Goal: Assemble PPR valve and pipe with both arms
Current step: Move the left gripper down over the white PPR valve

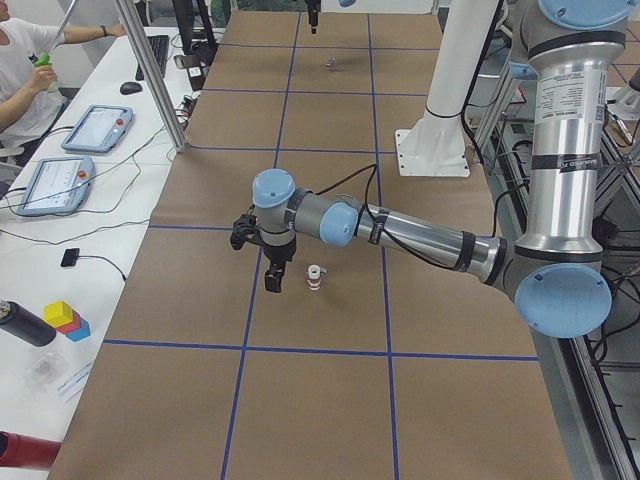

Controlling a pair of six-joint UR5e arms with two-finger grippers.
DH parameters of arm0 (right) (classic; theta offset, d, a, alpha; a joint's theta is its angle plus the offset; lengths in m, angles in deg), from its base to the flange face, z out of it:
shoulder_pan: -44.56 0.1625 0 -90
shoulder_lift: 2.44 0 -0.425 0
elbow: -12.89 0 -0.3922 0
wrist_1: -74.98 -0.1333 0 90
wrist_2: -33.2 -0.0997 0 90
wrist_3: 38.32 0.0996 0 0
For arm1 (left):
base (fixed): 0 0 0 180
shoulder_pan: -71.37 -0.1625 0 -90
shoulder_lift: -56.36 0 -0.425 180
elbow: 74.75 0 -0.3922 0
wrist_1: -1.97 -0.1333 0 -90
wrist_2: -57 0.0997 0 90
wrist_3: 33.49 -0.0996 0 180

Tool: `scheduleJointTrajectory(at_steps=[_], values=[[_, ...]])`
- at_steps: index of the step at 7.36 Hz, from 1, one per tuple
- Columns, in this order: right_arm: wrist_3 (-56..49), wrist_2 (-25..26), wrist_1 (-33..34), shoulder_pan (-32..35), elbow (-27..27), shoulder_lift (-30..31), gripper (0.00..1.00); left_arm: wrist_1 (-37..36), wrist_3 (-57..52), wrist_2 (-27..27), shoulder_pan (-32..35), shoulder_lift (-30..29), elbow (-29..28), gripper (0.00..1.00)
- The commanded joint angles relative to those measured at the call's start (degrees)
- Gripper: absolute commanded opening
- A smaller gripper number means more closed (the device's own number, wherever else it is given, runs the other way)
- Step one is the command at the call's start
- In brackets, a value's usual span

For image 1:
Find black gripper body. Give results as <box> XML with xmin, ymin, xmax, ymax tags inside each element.
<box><xmin>263</xmin><ymin>241</ymin><xmax>296</xmax><ymax>264</ymax></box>

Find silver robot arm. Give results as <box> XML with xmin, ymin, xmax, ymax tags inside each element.
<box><xmin>249</xmin><ymin>1</ymin><xmax>635</xmax><ymax>338</ymax></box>

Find brown paper table mat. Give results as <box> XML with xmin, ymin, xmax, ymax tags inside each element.
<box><xmin>50</xmin><ymin>12</ymin><xmax>571</xmax><ymax>479</ymax></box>

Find black keyboard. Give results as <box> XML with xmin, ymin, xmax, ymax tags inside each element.
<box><xmin>147</xmin><ymin>35</ymin><xmax>171</xmax><ymax>78</ymax></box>

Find black computer mouse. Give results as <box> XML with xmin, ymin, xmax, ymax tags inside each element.
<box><xmin>119</xmin><ymin>81</ymin><xmax>143</xmax><ymax>96</ymax></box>

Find small black box device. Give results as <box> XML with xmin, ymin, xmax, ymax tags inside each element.
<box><xmin>60</xmin><ymin>248</ymin><xmax>80</xmax><ymax>268</ymax></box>

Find stacked coloured blocks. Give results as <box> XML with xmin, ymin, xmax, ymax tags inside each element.
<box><xmin>44</xmin><ymin>301</ymin><xmax>91</xmax><ymax>342</ymax></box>

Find upper teach pendant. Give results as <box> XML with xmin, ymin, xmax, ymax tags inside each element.
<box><xmin>61</xmin><ymin>105</ymin><xmax>134</xmax><ymax>154</ymax></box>

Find teach pendant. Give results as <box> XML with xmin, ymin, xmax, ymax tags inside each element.
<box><xmin>17</xmin><ymin>156</ymin><xmax>94</xmax><ymax>217</ymax></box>
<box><xmin>61</xmin><ymin>105</ymin><xmax>134</xmax><ymax>154</ymax></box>

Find lower teach pendant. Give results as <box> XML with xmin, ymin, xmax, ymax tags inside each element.
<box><xmin>17</xmin><ymin>156</ymin><xmax>94</xmax><ymax>217</ymax></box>

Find black water bottle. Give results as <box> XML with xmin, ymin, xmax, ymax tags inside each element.
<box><xmin>1</xmin><ymin>300</ymin><xmax>56</xmax><ymax>347</ymax></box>

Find person in white shirt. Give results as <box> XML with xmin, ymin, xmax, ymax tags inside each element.
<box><xmin>1</xmin><ymin>2</ymin><xmax>125</xmax><ymax>167</ymax></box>

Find red cylinder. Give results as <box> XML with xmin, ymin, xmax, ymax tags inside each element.
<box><xmin>1</xmin><ymin>431</ymin><xmax>62</xmax><ymax>471</ymax></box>

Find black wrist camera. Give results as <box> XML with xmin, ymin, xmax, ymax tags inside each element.
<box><xmin>230</xmin><ymin>213</ymin><xmax>263</xmax><ymax>251</ymax></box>

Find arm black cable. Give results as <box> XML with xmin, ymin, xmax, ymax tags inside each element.
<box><xmin>317</xmin><ymin>163</ymin><xmax>501</xmax><ymax>274</ymax></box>

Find aluminium frame post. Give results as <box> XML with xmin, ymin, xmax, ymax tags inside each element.
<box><xmin>114</xmin><ymin>0</ymin><xmax>186</xmax><ymax>153</ymax></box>

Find white camera stand column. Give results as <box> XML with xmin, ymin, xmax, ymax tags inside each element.
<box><xmin>395</xmin><ymin>0</ymin><xmax>502</xmax><ymax>178</ymax></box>

